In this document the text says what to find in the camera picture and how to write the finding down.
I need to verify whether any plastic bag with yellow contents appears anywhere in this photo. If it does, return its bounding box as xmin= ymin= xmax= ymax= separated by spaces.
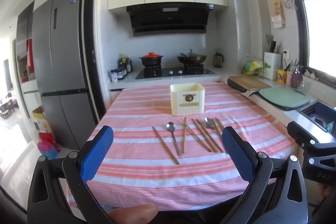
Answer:
xmin=241 ymin=54 xmax=264 ymax=76

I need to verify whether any window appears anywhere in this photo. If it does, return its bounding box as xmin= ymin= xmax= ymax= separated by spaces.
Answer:
xmin=276 ymin=0 xmax=336 ymax=77

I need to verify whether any kitchen sink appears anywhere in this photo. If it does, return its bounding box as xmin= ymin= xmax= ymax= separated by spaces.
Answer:
xmin=299 ymin=101 xmax=336 ymax=136

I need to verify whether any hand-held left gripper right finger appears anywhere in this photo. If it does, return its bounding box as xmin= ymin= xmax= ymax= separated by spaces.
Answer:
xmin=222 ymin=126 xmax=309 ymax=224

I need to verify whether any black range hood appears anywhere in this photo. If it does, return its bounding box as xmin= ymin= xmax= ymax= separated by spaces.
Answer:
xmin=126 ymin=3 xmax=215 ymax=37

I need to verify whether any grey refrigerator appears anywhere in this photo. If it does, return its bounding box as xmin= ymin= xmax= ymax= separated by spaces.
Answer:
xmin=31 ymin=0 xmax=98 ymax=151

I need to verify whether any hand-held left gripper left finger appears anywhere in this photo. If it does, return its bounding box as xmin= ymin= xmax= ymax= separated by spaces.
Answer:
xmin=28 ymin=125 xmax=114 ymax=224

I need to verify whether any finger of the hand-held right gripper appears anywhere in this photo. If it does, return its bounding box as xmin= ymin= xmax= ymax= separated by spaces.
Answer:
xmin=287 ymin=121 xmax=336 ymax=154

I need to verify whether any yellow cup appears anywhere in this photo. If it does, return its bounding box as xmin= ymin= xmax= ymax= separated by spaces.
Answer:
xmin=276 ymin=69 xmax=288 ymax=83

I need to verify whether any dark tall cabinet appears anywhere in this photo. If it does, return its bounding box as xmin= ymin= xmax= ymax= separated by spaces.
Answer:
xmin=15 ymin=1 xmax=36 ymax=115

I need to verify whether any pink striped tablecloth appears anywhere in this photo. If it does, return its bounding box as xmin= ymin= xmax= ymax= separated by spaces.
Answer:
xmin=86 ymin=82 xmax=298 ymax=212

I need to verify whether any black pot with orange lid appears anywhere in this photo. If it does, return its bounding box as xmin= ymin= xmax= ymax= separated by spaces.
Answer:
xmin=139 ymin=52 xmax=164 ymax=67

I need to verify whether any wooden cutting board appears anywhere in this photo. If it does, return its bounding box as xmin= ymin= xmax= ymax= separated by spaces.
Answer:
xmin=227 ymin=76 xmax=272 ymax=92

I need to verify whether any dark water jug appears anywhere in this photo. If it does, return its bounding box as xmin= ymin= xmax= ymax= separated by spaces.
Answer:
xmin=214 ymin=52 xmax=224 ymax=68

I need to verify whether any person's left hand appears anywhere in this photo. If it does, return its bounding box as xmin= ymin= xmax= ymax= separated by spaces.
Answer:
xmin=109 ymin=204 xmax=159 ymax=224

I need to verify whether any green cutting board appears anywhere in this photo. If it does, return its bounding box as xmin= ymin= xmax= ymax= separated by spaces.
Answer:
xmin=259 ymin=86 xmax=312 ymax=111

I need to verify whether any cardboard box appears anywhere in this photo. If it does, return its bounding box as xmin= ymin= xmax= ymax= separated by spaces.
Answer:
xmin=32 ymin=106 xmax=52 ymax=133

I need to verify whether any white knife block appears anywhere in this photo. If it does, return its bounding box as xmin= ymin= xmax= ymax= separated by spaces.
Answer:
xmin=263 ymin=52 xmax=281 ymax=81

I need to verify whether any wok with glass lid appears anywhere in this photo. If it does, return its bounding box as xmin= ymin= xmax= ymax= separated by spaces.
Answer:
xmin=177 ymin=49 xmax=208 ymax=66

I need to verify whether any metal spoon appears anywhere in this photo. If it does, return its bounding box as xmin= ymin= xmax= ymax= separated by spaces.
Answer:
xmin=204 ymin=117 xmax=223 ymax=141
xmin=165 ymin=122 xmax=182 ymax=156

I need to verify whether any black gas cooktop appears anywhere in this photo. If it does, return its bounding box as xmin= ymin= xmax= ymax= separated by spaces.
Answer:
xmin=135 ymin=65 xmax=215 ymax=80

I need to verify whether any purple soap dispenser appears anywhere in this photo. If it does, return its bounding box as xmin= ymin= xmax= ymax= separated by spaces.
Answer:
xmin=291 ymin=66 xmax=304 ymax=89

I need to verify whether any cream utensil holder box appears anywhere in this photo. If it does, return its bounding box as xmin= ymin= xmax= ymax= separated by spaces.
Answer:
xmin=170 ymin=83 xmax=206 ymax=117

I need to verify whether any group of sauce bottles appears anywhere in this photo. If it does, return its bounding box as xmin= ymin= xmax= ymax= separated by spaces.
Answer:
xmin=118 ymin=52 xmax=133 ymax=74

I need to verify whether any hanging patterned towel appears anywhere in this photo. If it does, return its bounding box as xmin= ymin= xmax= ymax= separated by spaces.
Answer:
xmin=271 ymin=0 xmax=286 ymax=28

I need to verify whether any row of spice jars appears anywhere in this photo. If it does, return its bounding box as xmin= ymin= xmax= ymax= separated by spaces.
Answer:
xmin=110 ymin=68 xmax=128 ymax=82

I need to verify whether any dark door frame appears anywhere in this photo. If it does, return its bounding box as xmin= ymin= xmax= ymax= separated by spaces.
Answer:
xmin=83 ymin=0 xmax=106 ymax=123

